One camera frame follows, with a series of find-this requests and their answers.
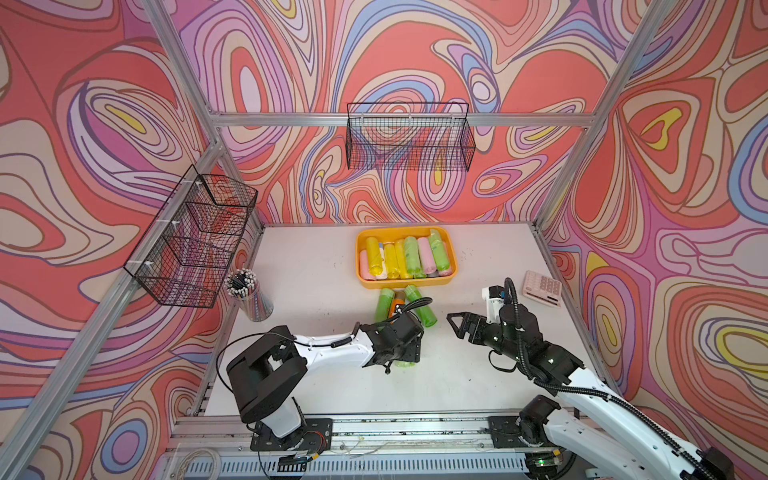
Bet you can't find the pink labelled trash bag roll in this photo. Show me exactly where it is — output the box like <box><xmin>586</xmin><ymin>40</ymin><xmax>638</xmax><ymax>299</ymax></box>
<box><xmin>359</xmin><ymin>250</ymin><xmax>375</xmax><ymax>281</ymax></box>

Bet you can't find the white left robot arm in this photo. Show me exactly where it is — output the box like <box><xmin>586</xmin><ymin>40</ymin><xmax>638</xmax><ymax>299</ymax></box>
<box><xmin>225</xmin><ymin>308</ymin><xmax>424</xmax><ymax>441</ymax></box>

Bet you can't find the pencil holder cup with pencils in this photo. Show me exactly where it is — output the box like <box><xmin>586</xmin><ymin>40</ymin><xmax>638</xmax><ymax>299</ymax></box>
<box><xmin>225</xmin><ymin>269</ymin><xmax>273</xmax><ymax>322</ymax></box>

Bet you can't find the black wire basket on wall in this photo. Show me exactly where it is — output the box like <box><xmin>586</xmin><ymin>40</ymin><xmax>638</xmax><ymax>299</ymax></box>
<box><xmin>345</xmin><ymin>100</ymin><xmax>476</xmax><ymax>172</ymax></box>
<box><xmin>123</xmin><ymin>166</ymin><xmax>258</xmax><ymax>308</ymax></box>

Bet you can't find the metal base rail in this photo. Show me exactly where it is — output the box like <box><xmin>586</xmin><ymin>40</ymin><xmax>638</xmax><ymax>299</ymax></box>
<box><xmin>157</xmin><ymin>412</ymin><xmax>588</xmax><ymax>479</ymax></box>

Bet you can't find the white blue-capped roll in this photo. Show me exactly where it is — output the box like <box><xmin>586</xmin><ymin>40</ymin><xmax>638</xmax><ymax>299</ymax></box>
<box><xmin>376</xmin><ymin>244</ymin><xmax>388</xmax><ymax>280</ymax></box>

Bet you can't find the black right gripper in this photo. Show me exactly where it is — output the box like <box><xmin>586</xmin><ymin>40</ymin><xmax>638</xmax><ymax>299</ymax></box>
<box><xmin>446</xmin><ymin>312</ymin><xmax>525</xmax><ymax>363</ymax></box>

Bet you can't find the light green roll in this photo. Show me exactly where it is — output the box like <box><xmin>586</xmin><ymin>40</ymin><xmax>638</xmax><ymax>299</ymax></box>
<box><xmin>404</xmin><ymin>236</ymin><xmax>426</xmax><ymax>279</ymax></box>

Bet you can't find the yellow plastic storage box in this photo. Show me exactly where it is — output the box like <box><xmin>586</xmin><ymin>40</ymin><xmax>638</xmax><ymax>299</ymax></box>
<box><xmin>354</xmin><ymin>225</ymin><xmax>459</xmax><ymax>290</ymax></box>

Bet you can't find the large green trash bag roll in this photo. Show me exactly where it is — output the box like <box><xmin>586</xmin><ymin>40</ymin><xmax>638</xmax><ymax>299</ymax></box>
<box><xmin>428</xmin><ymin>229</ymin><xmax>452</xmax><ymax>271</ymax></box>

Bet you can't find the green roll beside orange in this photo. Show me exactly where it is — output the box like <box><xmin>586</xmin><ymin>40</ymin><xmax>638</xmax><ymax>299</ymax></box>
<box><xmin>374</xmin><ymin>288</ymin><xmax>395</xmax><ymax>323</ymax></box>

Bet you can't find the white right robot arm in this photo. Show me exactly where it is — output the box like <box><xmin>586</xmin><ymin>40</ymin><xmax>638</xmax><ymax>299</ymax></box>
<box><xmin>447</xmin><ymin>304</ymin><xmax>735</xmax><ymax>479</ymax></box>

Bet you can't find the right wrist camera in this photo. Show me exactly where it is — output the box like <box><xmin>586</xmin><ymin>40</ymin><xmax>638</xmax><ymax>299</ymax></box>
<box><xmin>481</xmin><ymin>285</ymin><xmax>505</xmax><ymax>324</ymax></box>

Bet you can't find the black wire basket on back wall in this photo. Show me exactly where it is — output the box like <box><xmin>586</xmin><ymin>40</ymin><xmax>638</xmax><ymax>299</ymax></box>
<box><xmin>345</xmin><ymin>100</ymin><xmax>476</xmax><ymax>172</ymax></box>

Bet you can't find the orange trash bag roll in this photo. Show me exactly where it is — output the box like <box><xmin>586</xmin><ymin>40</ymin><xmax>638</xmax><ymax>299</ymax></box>
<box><xmin>389</xmin><ymin>290</ymin><xmax>406</xmax><ymax>317</ymax></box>

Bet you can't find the pink calculator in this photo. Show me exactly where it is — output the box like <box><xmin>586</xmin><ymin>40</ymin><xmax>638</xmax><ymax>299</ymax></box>
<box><xmin>523</xmin><ymin>270</ymin><xmax>563</xmax><ymax>307</ymax></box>

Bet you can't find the black wire basket on left wall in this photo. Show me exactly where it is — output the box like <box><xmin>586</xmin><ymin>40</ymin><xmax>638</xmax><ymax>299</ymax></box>
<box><xmin>123</xmin><ymin>166</ymin><xmax>258</xmax><ymax>308</ymax></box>

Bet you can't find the yellow trash bag roll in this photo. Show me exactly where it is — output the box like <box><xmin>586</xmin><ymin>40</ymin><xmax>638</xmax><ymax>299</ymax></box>
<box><xmin>384</xmin><ymin>243</ymin><xmax>400</xmax><ymax>279</ymax></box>
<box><xmin>395</xmin><ymin>239</ymin><xmax>411</xmax><ymax>279</ymax></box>

